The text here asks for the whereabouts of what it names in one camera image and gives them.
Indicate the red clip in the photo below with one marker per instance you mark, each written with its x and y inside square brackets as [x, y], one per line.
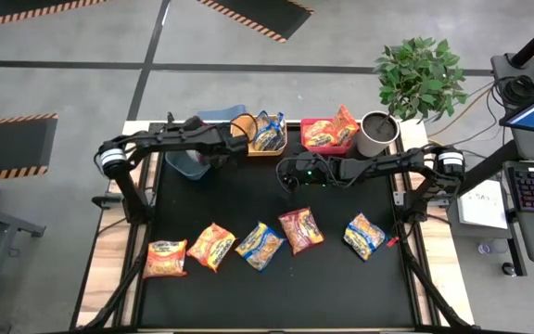
[393, 242]

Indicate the white paper sheet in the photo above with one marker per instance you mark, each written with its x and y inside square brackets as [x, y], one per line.
[482, 206]

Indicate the blue plastic bin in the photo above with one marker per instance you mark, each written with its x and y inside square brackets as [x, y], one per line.
[186, 167]

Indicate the black slanted stand pole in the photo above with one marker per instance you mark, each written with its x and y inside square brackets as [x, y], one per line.
[489, 166]

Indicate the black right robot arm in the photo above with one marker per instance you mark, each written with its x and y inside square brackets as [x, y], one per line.
[378, 164]

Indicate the black rig frame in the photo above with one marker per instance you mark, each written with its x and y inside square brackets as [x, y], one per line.
[132, 301]

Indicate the yellow plastic bin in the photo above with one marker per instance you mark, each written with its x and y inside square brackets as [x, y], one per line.
[267, 153]

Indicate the black table mat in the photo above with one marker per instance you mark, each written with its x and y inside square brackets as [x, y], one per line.
[295, 297]

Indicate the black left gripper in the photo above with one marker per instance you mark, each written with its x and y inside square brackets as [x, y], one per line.
[223, 146]

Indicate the red beef ramen packet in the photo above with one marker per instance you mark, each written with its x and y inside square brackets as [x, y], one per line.
[301, 230]

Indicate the orange chicken ramen packet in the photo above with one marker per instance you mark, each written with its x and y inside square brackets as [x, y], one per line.
[165, 259]
[346, 125]
[211, 247]
[319, 134]

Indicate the grey cylindrical cup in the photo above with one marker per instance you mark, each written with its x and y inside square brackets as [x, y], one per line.
[366, 146]

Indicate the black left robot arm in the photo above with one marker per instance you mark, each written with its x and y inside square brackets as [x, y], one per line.
[169, 137]

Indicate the black caster wheel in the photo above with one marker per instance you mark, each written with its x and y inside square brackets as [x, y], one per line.
[508, 268]

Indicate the black hazard-striped floor mat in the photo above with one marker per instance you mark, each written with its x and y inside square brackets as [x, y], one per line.
[12, 144]
[7, 7]
[267, 14]

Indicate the green leafy plant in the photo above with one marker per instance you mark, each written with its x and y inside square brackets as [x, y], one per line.
[420, 79]

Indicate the red plastic bin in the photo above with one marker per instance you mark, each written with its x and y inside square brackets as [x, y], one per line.
[327, 150]

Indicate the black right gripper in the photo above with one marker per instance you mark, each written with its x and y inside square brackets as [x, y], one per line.
[313, 169]

